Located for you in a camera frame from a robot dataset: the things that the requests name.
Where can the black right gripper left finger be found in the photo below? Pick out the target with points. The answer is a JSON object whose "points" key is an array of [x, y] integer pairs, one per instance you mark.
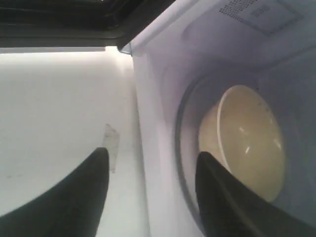
{"points": [[72, 208]]}

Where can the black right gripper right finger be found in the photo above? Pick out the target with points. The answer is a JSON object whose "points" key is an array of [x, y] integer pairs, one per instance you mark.
{"points": [[227, 208]]}

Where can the cream ceramic bowl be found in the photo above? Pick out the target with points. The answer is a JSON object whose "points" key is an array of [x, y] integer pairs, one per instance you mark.
{"points": [[243, 134]]}

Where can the white microwave door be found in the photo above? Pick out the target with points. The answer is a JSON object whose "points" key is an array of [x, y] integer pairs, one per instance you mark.
{"points": [[73, 23]]}

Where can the white microwave oven body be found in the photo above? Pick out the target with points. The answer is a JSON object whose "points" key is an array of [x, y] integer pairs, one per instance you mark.
{"points": [[273, 40]]}

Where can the clear tape piece on table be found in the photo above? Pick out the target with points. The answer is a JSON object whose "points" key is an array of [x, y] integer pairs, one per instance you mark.
{"points": [[111, 141]]}

